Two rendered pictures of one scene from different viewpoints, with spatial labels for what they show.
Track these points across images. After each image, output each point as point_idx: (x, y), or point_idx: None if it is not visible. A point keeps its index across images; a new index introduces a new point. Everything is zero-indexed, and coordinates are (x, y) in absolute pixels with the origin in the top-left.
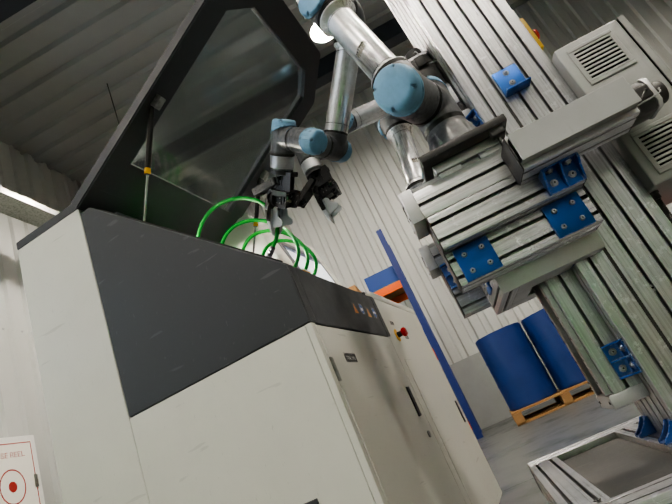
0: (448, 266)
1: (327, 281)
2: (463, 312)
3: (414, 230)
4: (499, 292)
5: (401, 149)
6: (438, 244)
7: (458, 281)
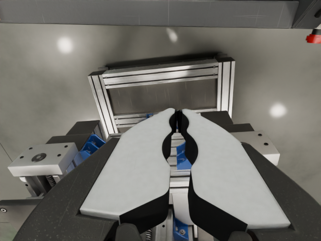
0: (79, 131)
1: (55, 24)
2: (200, 114)
3: (53, 145)
4: (119, 134)
5: None
6: (57, 140)
7: (75, 124)
